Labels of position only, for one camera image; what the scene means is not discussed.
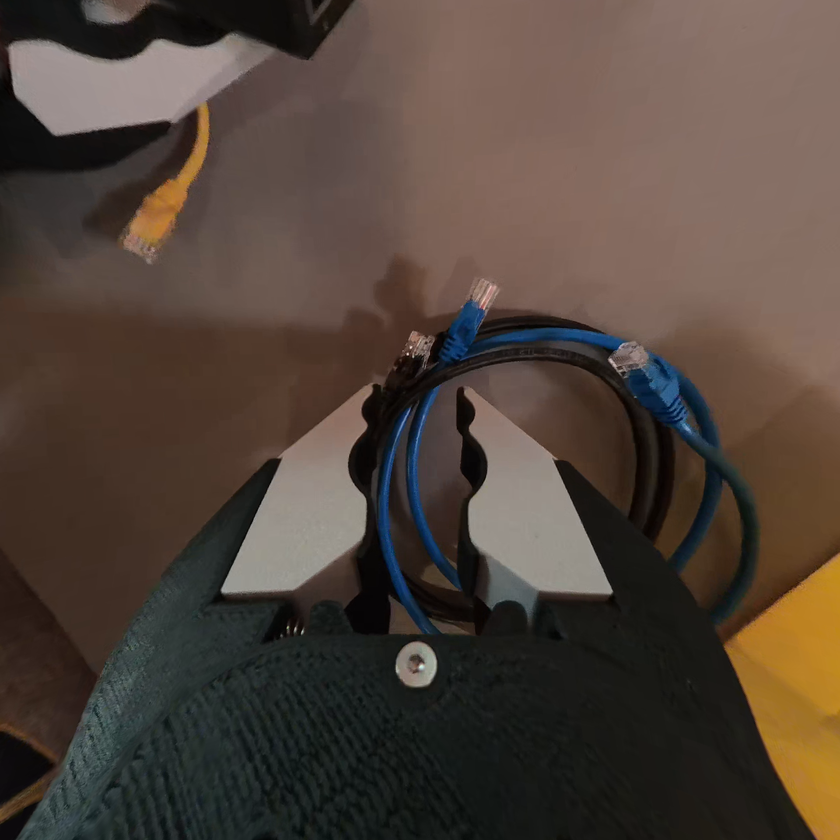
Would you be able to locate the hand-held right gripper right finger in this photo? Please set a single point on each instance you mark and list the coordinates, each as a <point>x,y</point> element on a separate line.
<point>538,525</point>

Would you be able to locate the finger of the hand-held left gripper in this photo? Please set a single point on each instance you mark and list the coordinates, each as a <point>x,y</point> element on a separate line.
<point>111,92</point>

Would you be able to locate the large yellow plastic bin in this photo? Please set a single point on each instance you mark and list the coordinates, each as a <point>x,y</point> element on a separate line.
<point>794,709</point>

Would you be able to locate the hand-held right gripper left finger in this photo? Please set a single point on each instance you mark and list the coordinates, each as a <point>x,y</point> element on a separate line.
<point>308,512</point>

